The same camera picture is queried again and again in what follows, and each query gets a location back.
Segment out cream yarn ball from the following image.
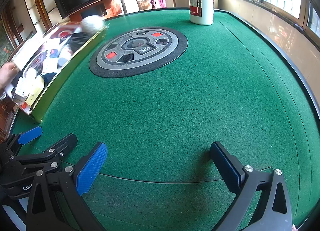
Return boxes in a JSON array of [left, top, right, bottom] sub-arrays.
[[79, 15, 105, 33]]

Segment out round table control panel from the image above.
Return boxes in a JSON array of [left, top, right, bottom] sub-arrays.
[[89, 27, 188, 79]]

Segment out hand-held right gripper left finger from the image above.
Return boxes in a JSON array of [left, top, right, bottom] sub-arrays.
[[26, 142, 108, 231]]

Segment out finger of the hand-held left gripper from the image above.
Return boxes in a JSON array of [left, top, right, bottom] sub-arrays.
[[0, 126, 43, 158], [10, 133, 78, 172]]

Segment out wooden wall shelf unit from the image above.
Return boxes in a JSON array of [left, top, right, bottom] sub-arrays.
[[22, 0, 60, 34]]

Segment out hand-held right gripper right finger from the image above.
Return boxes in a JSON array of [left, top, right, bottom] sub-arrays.
[[210, 141, 293, 231]]

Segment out red wooden tv cabinet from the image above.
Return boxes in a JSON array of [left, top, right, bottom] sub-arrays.
[[69, 0, 125, 22]]

